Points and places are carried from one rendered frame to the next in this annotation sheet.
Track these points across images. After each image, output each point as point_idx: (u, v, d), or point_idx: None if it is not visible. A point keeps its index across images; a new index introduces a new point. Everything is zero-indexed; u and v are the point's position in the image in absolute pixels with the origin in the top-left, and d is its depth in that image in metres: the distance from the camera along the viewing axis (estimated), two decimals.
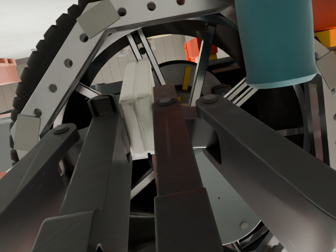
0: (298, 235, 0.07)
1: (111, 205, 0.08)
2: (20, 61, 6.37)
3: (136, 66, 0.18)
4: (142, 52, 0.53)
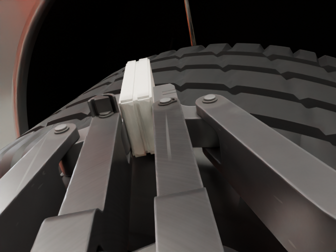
0: (298, 235, 0.07)
1: (111, 205, 0.08)
2: None
3: (136, 66, 0.18)
4: None
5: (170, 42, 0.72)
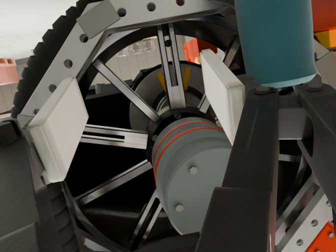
0: None
1: (44, 221, 0.08)
2: (20, 61, 6.37)
3: (70, 83, 0.18)
4: (168, 44, 0.53)
5: None
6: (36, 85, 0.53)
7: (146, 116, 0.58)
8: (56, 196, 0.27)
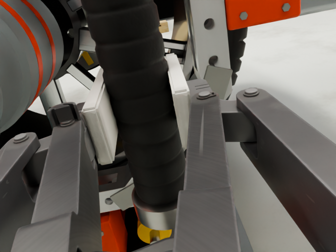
0: (328, 236, 0.07)
1: (84, 209, 0.08)
2: None
3: None
4: None
5: None
6: None
7: (83, 72, 0.48)
8: (136, 182, 0.19)
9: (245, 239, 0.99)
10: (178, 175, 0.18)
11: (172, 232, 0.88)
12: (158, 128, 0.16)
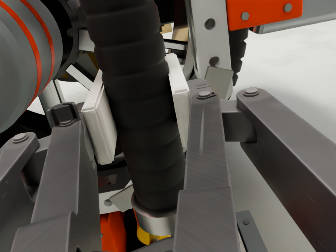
0: (328, 236, 0.07)
1: (83, 209, 0.08)
2: None
3: None
4: None
5: None
6: None
7: (82, 72, 0.47)
8: (136, 186, 0.19)
9: None
10: (179, 180, 0.18)
11: None
12: (158, 132, 0.16)
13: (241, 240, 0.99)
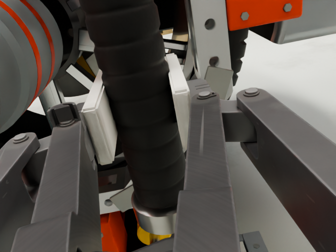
0: (328, 236, 0.07)
1: (83, 209, 0.08)
2: None
3: None
4: None
5: None
6: None
7: (82, 72, 0.47)
8: (136, 186, 0.19)
9: None
10: (179, 179, 0.18)
11: (172, 233, 0.88)
12: (158, 131, 0.16)
13: None
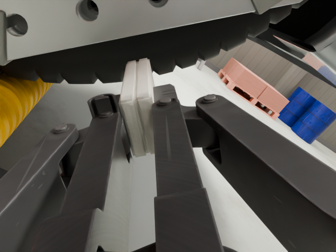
0: (298, 235, 0.07)
1: (111, 205, 0.08)
2: (215, 68, 6.55)
3: (136, 66, 0.18)
4: None
5: None
6: (190, 32, 0.28)
7: None
8: None
9: None
10: None
11: None
12: None
13: None
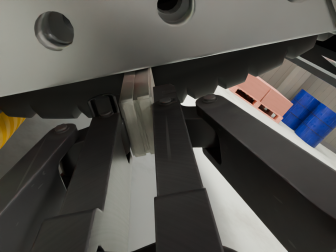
0: (298, 235, 0.07)
1: (111, 205, 0.08)
2: None
3: None
4: None
5: None
6: None
7: None
8: None
9: None
10: None
11: None
12: None
13: None
